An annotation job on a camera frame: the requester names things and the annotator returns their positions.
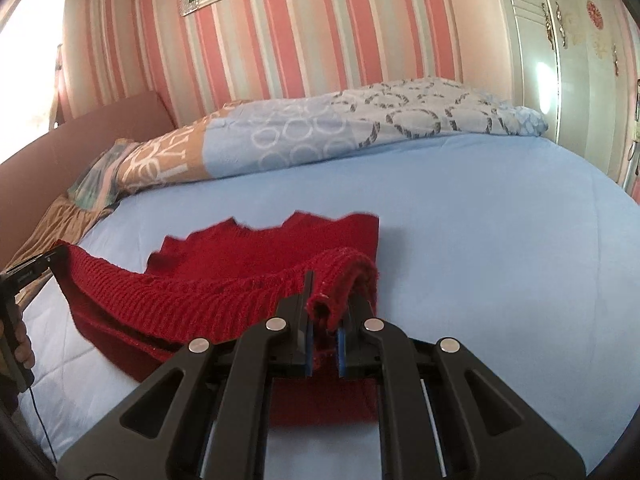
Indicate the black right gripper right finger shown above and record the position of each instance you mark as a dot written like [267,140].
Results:
[442,413]

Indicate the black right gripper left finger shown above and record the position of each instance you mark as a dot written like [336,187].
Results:
[203,414]

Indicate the red knitted sweater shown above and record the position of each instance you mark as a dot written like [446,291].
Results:
[216,283]

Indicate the left hand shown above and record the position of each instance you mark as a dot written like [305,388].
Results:
[23,353]

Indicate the brown cloth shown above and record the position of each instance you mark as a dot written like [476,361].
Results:
[64,220]

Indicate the light blue quilted bedspread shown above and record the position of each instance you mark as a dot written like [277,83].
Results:
[523,251]

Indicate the plaid pillow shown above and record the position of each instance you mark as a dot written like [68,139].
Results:
[97,188]

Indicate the brown headboard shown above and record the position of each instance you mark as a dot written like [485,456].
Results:
[35,176]

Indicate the blue patterned folded duvet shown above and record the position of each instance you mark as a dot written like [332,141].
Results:
[255,136]

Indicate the white wardrobe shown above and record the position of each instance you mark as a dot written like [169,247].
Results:
[571,61]

